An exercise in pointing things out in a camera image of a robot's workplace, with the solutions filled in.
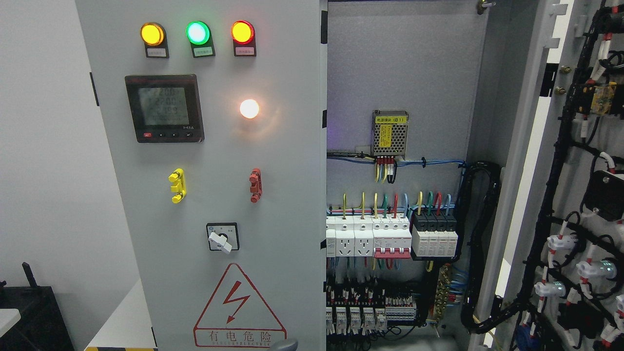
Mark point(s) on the dark grey robot left hand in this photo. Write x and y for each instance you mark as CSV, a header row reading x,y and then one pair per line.
x,y
290,344

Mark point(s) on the grey cabinet door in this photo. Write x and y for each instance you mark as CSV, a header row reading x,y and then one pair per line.
x,y
548,274
280,235

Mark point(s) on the red electric warning sticker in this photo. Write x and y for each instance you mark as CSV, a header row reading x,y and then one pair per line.
x,y
237,316

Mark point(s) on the row of small relays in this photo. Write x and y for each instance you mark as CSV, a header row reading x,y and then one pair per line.
x,y
354,321

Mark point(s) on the black white surge protector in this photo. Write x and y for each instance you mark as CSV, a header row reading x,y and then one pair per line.
x,y
433,236

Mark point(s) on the metal mesh power supply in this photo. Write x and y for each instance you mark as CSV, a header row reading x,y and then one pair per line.
x,y
389,133

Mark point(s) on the white glowing indicator lamp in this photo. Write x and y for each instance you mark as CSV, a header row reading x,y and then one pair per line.
x,y
249,108

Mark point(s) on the black box lower left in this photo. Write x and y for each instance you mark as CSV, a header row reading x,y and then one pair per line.
x,y
41,326

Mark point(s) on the black digital power meter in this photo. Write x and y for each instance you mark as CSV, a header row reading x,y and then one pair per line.
x,y
165,108

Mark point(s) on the red indicator lamp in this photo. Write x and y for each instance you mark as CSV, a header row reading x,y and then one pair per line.
x,y
243,36

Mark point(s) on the green indicator lamp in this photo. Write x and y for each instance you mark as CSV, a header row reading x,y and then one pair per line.
x,y
200,38

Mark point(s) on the yellow indicator lamp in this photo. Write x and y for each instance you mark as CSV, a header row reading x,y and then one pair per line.
x,y
154,40

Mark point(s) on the white din rail sockets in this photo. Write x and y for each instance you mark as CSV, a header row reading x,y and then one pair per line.
x,y
349,236

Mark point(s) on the white rotary selector switch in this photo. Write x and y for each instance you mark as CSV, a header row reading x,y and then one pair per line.
x,y
223,236

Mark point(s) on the red handled circuit breaker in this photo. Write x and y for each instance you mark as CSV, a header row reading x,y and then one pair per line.
x,y
392,238

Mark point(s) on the red terminal post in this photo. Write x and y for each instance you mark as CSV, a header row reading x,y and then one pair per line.
x,y
255,185

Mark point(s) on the yellow terminal post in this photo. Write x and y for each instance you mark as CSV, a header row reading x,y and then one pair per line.
x,y
178,186

